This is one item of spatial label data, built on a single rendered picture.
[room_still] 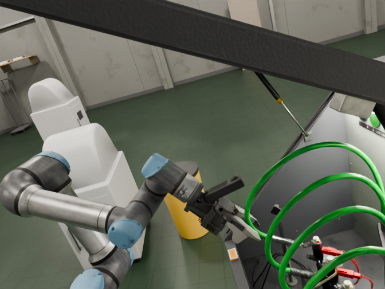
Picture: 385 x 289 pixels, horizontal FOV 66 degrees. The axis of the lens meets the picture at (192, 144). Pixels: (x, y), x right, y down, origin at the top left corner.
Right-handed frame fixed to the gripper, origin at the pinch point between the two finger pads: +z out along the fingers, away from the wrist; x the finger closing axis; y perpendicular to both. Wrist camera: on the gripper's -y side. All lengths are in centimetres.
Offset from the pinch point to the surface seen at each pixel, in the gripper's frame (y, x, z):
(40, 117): 234, -414, -307
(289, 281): 20.5, -24.5, 29.3
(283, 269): -1.7, 15.2, 4.9
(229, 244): 25.8, -32.1, 5.7
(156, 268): 139, -138, 0
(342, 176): -25.0, 6.6, 5.0
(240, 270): 24.7, -19.0, 10.9
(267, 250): 0.3, 7.5, 2.8
